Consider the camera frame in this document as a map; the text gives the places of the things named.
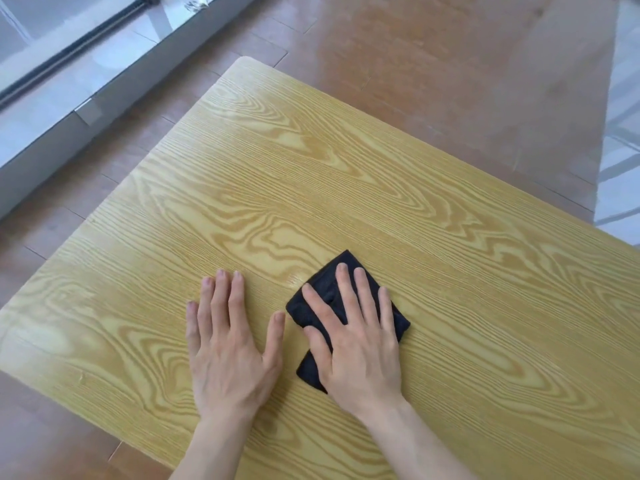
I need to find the person's right hand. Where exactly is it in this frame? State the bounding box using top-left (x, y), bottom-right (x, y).
top-left (301, 263), bottom-right (409, 428)

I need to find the person's right forearm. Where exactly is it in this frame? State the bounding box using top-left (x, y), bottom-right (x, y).
top-left (359, 399), bottom-right (482, 480)

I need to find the black cloth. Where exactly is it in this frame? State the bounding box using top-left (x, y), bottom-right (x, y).
top-left (286, 250), bottom-right (412, 394)

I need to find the grey window sill ledge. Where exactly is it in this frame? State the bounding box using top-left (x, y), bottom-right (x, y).
top-left (0, 0), bottom-right (262, 219)

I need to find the small metal bracket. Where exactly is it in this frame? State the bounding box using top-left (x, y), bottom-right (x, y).
top-left (74, 98), bottom-right (104, 127)

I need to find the person's left forearm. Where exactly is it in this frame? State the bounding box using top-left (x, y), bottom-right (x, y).
top-left (169, 415), bottom-right (257, 480)

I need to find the person's left hand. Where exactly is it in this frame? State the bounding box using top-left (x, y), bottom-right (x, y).
top-left (185, 269), bottom-right (286, 424)

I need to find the black sliding window frame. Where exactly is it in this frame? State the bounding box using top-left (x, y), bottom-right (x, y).
top-left (0, 0), bottom-right (166, 111)

